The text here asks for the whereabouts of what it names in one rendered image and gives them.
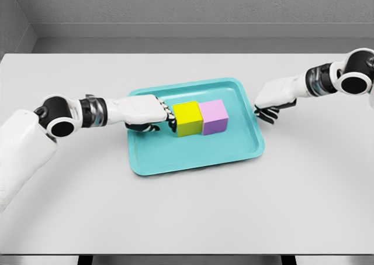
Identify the yellow cube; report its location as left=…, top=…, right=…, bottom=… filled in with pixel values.
left=172, top=101, right=203, bottom=137

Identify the pink cube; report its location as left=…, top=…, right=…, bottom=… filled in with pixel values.
left=198, top=99, right=229, bottom=136

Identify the teal tray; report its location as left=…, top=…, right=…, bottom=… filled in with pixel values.
left=127, top=77, right=266, bottom=177

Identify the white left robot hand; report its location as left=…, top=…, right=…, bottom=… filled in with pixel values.
left=119, top=94, right=178, bottom=135

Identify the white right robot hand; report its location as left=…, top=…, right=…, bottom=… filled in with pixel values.
left=253, top=79, right=297, bottom=125

